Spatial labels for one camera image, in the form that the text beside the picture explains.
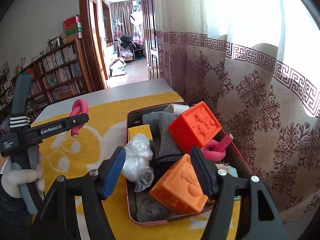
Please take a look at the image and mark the white gloved left hand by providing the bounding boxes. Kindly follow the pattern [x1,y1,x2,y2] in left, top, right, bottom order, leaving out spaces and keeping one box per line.
[1,153,45,198]

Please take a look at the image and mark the white tape roll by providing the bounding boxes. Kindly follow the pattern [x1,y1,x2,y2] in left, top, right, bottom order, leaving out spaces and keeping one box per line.
[164,103,190,118]

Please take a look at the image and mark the clear plastic bag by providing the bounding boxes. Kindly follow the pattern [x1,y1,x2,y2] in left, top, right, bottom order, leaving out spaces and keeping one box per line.
[121,133,154,192]

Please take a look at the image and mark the patterned curtain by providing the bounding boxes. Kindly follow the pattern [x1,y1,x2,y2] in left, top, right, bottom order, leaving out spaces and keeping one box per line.
[155,0,319,221]

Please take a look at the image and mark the small pink foam knot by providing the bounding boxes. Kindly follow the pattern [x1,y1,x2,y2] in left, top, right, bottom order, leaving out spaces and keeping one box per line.
[69,99,89,138]

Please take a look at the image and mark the yellow white blanket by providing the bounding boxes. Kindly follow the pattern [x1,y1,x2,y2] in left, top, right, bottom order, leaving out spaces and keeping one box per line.
[31,91,241,240]

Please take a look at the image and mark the cream pink knit hat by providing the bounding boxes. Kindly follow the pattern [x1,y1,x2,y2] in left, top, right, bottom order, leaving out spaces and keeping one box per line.
[215,164,238,177]

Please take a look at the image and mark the large pink foam knot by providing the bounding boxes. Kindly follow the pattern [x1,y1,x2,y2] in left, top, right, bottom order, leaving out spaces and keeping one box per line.
[201,134,233,161]

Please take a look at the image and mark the grey knotted sock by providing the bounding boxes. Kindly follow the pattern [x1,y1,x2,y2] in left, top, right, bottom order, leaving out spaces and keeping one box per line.
[136,197,172,223]

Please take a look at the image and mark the brown wooden door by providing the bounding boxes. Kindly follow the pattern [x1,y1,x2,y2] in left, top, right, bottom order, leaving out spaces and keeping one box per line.
[141,0,159,80]

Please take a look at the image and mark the small dark side shelf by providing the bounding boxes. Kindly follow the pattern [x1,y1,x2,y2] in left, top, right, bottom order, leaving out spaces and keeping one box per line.
[0,62,14,111]

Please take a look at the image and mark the large grey knit cloth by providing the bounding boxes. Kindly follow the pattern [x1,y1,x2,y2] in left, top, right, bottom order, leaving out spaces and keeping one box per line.
[142,111,182,157]

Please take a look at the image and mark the red orange toy cube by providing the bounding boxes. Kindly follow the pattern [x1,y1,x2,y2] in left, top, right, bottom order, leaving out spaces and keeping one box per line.
[168,101,221,153]

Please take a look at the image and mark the dark left sleeve forearm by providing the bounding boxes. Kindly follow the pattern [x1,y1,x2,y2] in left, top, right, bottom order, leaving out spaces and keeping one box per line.
[0,186,33,239]

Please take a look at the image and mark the stacked boxes on shelf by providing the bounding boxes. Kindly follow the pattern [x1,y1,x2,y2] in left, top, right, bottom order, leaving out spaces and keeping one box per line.
[61,15,82,44]

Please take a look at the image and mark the black knit item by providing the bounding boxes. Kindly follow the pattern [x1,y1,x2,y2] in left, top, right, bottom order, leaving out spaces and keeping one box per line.
[153,154,183,178]

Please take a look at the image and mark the wooden bookshelf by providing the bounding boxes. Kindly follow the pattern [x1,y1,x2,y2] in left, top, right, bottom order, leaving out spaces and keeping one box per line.
[18,39,94,121]

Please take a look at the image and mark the light orange toy cube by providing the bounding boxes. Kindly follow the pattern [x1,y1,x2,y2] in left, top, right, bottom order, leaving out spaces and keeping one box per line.
[149,154,208,215]

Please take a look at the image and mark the red metal tin box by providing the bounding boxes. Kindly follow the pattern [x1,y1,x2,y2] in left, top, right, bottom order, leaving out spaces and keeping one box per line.
[125,103,252,226]

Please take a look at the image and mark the yellow small box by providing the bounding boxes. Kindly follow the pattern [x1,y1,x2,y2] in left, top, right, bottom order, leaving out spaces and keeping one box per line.
[127,125,153,141]

